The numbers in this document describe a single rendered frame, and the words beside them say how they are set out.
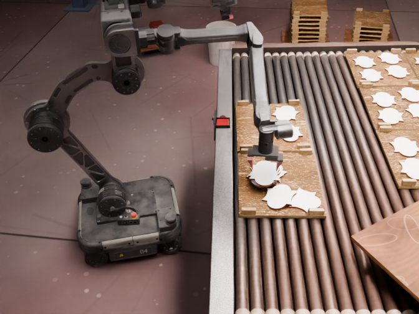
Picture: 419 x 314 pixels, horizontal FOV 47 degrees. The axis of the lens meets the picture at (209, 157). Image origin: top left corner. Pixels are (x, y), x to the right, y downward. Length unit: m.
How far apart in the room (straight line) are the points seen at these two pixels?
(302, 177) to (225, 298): 0.69
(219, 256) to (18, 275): 1.66
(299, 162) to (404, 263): 0.71
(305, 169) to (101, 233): 1.32
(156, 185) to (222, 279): 1.49
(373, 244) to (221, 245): 0.55
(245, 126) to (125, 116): 2.05
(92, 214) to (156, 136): 1.18
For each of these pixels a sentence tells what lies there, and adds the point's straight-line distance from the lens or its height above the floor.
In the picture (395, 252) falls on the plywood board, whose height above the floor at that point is 1.04.
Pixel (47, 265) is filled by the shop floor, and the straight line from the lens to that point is 3.19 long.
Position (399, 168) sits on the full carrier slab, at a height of 0.94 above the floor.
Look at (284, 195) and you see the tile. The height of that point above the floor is 0.96.
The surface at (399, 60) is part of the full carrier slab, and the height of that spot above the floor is 0.95.
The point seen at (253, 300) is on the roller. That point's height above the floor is 0.92.
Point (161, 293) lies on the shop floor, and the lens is 2.89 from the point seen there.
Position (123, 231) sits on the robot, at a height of 0.24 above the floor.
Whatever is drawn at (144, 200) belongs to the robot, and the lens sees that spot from 3.04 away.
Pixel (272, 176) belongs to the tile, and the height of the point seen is 1.00.
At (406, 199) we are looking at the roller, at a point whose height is 0.92.
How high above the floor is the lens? 2.32
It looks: 38 degrees down
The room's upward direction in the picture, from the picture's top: 3 degrees counter-clockwise
